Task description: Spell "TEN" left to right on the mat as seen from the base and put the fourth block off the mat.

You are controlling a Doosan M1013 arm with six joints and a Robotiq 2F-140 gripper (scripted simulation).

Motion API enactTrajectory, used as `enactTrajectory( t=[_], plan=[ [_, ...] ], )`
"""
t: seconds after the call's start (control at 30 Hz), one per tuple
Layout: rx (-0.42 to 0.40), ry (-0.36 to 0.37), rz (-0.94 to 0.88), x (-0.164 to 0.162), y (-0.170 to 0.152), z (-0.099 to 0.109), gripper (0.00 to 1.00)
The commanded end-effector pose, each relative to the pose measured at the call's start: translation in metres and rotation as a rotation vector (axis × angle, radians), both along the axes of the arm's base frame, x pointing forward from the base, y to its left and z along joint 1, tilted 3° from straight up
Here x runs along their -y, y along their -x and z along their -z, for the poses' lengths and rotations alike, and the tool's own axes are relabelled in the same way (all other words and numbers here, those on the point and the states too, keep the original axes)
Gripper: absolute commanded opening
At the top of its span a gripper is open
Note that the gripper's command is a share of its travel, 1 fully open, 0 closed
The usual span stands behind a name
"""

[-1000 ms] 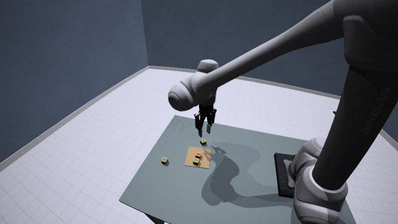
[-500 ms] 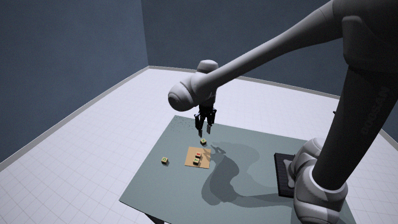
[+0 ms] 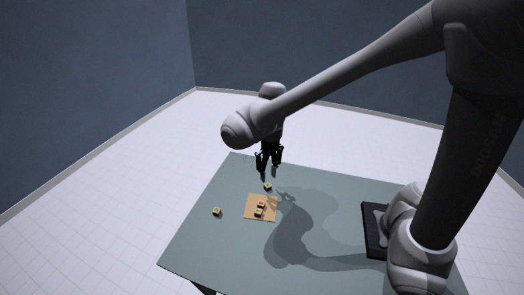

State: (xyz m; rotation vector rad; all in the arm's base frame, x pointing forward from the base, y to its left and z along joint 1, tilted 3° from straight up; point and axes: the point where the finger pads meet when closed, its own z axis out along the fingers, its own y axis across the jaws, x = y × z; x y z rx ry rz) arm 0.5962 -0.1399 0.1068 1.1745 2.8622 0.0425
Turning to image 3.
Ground tan flat mat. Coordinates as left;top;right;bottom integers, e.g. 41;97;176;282
243;193;277;222

